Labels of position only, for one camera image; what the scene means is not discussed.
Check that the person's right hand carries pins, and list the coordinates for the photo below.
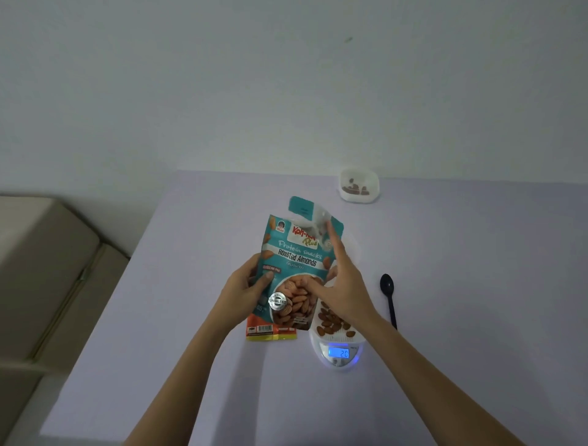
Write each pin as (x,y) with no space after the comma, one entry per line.
(351,298)

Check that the person's left hand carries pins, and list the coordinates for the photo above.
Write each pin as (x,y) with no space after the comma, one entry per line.
(236,303)

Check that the black plastic spoon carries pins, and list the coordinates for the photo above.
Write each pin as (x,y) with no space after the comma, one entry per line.
(387,285)

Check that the orange salted almonds bag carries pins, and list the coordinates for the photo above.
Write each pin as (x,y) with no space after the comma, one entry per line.
(266,333)

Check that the white square plastic container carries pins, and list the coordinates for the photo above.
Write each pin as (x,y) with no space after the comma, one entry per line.
(314,333)
(359,198)

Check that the white kitchen scale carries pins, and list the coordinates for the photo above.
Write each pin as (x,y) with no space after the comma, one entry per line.
(337,363)

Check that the teal roasted almonds bag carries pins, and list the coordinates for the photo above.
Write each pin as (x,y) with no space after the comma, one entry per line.
(294,257)

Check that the person's right forearm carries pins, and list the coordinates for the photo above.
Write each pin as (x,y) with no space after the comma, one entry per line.
(436,390)

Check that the person's left forearm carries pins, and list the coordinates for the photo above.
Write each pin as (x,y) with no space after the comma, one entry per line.
(183,390)

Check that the beige sofa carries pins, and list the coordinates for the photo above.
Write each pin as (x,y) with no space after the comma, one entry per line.
(41,285)

